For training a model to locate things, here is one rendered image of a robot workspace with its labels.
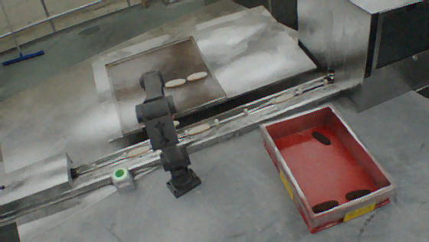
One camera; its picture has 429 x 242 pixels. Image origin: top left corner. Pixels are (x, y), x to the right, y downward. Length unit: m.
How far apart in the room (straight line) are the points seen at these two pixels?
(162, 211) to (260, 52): 0.95
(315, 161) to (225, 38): 0.87
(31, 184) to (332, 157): 1.22
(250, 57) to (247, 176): 0.68
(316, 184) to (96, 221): 0.85
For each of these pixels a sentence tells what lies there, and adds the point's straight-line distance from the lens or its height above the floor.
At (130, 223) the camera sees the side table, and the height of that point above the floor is 0.82.
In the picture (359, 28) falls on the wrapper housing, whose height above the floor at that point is 1.22.
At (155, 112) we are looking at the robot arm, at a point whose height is 1.32.
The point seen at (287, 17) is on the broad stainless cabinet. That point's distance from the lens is 3.53.
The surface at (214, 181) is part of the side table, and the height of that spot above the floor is 0.82.
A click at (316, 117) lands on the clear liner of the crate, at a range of 1.49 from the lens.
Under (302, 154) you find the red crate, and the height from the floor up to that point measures 0.82.
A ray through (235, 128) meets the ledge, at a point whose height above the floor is 0.86.
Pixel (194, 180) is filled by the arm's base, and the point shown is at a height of 0.84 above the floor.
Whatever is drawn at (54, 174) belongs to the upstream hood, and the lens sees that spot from 1.53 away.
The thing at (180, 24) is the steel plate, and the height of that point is 0.82.
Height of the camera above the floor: 1.90
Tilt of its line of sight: 42 degrees down
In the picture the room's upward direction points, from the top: 11 degrees counter-clockwise
